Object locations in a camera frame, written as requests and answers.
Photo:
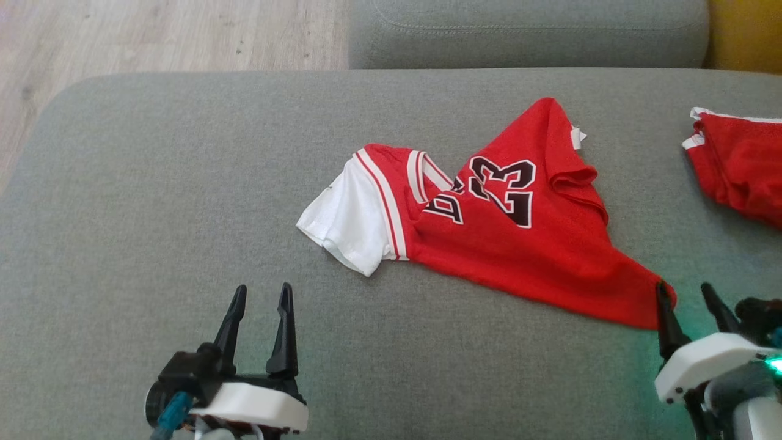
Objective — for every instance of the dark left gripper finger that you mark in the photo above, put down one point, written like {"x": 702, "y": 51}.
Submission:
{"x": 284, "y": 336}
{"x": 231, "y": 333}

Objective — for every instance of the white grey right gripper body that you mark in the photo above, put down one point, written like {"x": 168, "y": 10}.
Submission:
{"x": 708, "y": 363}

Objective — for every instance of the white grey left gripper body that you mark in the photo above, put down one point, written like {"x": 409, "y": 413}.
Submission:
{"x": 256, "y": 406}

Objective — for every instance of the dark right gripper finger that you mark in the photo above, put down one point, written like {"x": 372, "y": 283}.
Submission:
{"x": 721, "y": 311}
{"x": 671, "y": 330}

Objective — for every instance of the red shorts with white stripes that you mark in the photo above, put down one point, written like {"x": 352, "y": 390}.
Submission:
{"x": 745, "y": 165}

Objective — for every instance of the red jersey with number 23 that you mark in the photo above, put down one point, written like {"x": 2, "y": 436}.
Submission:
{"x": 519, "y": 256}

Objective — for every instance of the large grey sofa seat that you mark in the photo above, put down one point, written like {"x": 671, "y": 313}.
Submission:
{"x": 183, "y": 214}

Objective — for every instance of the yellow sofa backrest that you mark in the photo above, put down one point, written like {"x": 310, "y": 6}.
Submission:
{"x": 748, "y": 30}

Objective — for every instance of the small grey sofa seat cushion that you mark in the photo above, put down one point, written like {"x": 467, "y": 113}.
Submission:
{"x": 525, "y": 36}

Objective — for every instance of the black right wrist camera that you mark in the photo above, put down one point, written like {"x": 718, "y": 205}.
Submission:
{"x": 760, "y": 318}

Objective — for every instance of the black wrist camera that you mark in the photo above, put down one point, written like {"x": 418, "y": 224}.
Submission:
{"x": 760, "y": 318}
{"x": 180, "y": 373}

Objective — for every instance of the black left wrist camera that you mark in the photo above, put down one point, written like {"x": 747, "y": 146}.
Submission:
{"x": 180, "y": 373}

